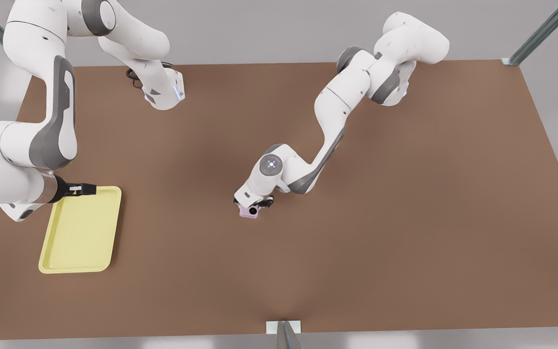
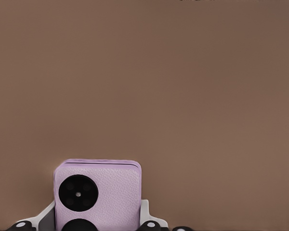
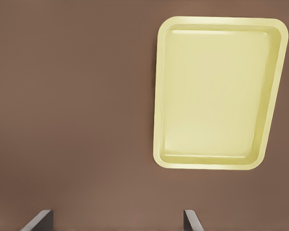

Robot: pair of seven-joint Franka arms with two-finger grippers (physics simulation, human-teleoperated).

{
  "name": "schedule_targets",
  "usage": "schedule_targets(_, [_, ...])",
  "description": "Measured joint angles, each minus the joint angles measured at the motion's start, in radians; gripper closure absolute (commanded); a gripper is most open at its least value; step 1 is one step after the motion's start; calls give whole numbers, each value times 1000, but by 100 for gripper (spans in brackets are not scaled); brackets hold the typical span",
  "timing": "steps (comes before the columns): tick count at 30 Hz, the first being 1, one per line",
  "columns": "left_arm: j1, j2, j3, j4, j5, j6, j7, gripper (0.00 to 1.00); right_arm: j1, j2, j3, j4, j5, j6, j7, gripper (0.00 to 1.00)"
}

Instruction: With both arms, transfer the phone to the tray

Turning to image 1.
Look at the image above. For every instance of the small pink box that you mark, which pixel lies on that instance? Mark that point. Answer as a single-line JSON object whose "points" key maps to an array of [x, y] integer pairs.
{"points": [[249, 211]]}

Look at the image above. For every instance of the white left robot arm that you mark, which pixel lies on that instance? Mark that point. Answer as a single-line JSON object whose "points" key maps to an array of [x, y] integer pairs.
{"points": [[337, 106]]}

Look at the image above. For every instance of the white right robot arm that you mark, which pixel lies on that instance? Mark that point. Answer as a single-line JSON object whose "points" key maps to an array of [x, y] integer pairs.
{"points": [[22, 145]]}

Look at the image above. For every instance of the yellow rectangular tray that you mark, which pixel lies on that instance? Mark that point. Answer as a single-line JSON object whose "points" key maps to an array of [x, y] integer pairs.
{"points": [[81, 230]]}

